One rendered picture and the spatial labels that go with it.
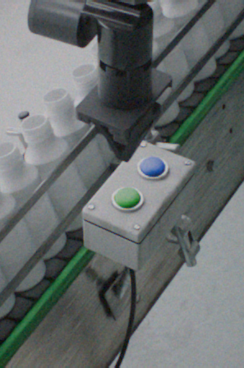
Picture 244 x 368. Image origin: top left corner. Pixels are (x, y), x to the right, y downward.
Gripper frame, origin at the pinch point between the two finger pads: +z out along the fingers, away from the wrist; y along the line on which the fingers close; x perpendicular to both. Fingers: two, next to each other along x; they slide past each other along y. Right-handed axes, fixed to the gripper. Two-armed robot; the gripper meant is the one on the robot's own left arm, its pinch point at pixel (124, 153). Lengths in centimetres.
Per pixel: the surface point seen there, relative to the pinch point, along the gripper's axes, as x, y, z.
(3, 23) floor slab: -184, -211, 193
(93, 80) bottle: -15.2, -17.5, 8.8
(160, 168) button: 1.6, -6.0, 6.8
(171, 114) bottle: -9.3, -29.2, 21.2
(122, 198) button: 0.2, 0.6, 6.8
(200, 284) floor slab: -28, -88, 136
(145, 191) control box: 1.5, -2.6, 7.7
